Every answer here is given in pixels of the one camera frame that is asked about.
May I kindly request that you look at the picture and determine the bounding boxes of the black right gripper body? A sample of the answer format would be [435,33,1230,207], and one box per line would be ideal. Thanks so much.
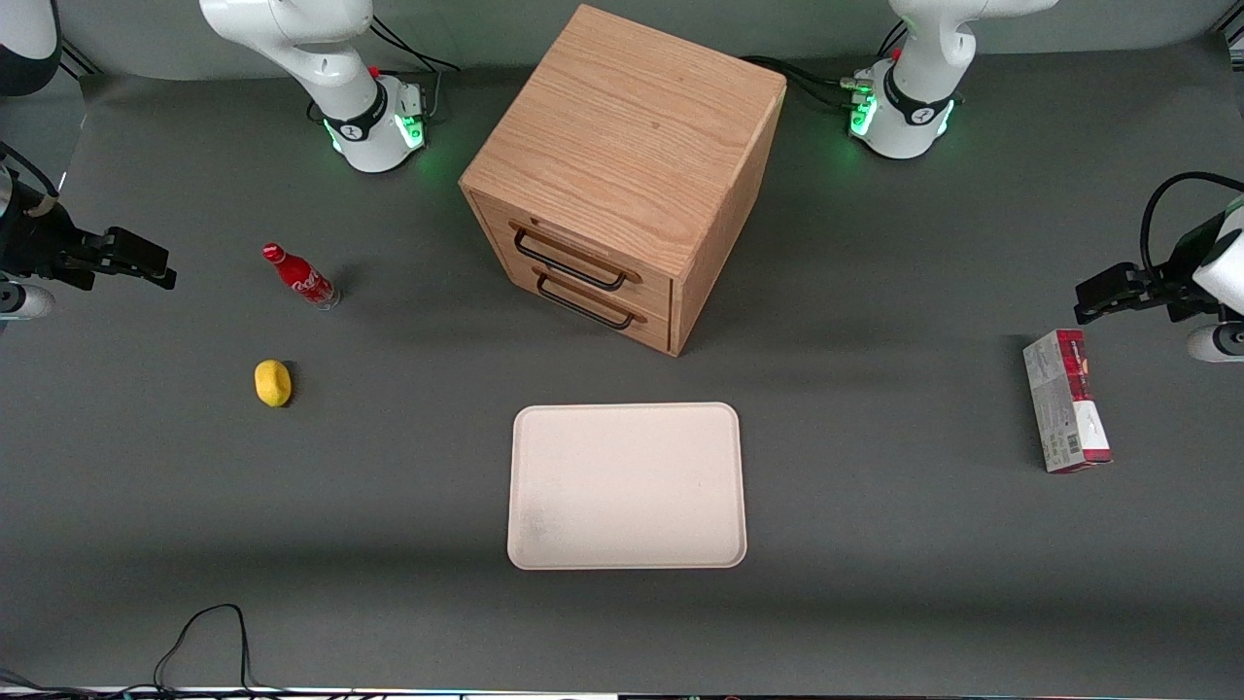
[0,192,110,292]

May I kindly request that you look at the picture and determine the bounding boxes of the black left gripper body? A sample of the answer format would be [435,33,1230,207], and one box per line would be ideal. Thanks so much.
[1132,209,1227,323]

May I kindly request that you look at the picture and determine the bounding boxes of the red coke bottle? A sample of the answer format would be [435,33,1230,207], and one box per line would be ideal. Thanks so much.
[260,243,342,312]

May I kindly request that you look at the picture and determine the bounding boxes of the beige plastic tray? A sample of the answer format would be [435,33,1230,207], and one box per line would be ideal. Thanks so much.
[506,402,748,572]

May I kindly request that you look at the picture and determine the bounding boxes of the red and grey carton box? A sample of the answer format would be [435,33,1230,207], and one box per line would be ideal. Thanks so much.
[1022,329,1115,475]

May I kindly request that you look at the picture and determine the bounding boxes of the yellow lemon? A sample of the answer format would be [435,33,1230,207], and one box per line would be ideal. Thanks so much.
[254,359,294,409]

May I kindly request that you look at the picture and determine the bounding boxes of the shallow wooden drawer front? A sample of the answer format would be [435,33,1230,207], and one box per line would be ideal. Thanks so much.
[471,192,675,314]

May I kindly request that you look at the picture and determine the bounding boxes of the deep wooden drawer front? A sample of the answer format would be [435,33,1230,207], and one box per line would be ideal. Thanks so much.
[489,251,674,354]

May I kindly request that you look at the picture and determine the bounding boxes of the wooden drawer cabinet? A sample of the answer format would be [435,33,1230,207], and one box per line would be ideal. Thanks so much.
[459,3,788,359]

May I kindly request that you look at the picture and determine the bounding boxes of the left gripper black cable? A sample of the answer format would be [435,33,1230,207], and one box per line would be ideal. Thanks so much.
[1141,171,1244,285]

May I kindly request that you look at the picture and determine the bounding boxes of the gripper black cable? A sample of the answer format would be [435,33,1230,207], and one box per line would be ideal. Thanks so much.
[1141,171,1244,285]
[0,140,61,217]

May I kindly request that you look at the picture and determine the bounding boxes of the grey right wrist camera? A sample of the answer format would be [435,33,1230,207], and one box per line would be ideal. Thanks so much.
[0,280,55,322]

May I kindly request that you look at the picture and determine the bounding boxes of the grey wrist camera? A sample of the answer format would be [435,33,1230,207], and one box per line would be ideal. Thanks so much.
[1186,321,1244,364]
[0,280,55,322]

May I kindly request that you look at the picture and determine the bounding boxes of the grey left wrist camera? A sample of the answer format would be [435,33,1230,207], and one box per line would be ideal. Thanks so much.
[1186,321,1244,364]

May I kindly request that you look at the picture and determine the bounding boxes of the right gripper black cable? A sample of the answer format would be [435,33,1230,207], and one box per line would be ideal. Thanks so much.
[0,140,61,217]

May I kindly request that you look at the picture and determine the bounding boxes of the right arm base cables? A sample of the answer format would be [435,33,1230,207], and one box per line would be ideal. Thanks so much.
[367,14,464,123]

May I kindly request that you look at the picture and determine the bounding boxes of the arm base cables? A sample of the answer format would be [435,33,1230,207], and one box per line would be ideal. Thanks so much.
[367,14,464,123]
[743,19,911,114]

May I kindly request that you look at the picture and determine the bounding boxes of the thin black table cable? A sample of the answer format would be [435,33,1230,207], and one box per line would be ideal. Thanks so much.
[0,603,390,700]

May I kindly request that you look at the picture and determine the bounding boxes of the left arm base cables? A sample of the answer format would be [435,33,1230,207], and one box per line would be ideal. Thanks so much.
[743,19,911,114]

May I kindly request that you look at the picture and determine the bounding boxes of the long black drawer handle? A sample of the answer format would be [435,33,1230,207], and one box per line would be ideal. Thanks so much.
[511,226,631,294]

